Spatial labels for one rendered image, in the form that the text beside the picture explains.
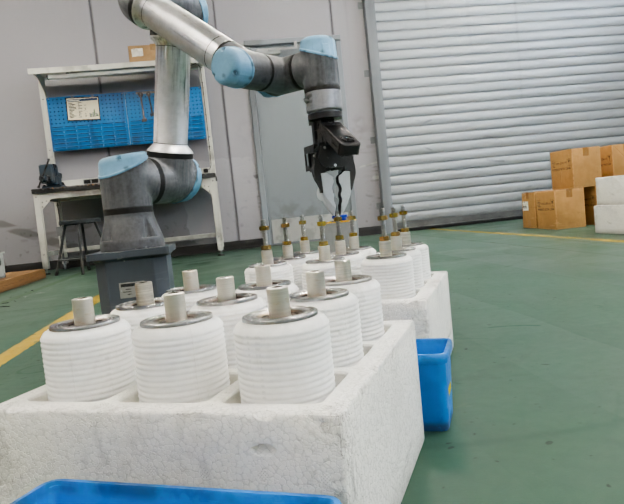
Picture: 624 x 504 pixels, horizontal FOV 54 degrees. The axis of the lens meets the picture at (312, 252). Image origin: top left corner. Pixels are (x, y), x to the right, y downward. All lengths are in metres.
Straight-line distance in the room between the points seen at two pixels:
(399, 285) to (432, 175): 5.60
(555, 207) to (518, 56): 2.66
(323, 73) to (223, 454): 0.87
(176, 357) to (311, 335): 0.14
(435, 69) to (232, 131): 2.25
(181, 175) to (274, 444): 1.10
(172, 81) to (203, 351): 1.04
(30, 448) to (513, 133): 6.63
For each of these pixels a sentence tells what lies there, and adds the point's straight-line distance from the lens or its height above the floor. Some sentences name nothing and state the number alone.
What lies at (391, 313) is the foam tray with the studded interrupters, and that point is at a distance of 1.06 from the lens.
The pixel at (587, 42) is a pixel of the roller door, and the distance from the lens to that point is 7.64.
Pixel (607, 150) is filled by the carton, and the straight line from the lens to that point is 5.30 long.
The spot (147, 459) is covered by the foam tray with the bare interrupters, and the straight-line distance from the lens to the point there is 0.63.
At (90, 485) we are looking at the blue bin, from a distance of 0.64.
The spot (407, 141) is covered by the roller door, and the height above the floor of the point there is 0.95.
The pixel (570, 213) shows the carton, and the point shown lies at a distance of 5.02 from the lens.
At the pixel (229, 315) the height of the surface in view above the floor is 0.24.
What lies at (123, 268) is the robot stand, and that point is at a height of 0.26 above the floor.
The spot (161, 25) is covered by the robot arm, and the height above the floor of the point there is 0.77.
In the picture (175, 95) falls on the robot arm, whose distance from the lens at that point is 1.58.
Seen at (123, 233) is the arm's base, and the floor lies 0.34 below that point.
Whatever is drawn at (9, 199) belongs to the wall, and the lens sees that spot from 6.73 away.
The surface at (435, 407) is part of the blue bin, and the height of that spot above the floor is 0.04.
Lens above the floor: 0.36
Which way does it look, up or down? 4 degrees down
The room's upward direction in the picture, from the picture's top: 6 degrees counter-clockwise
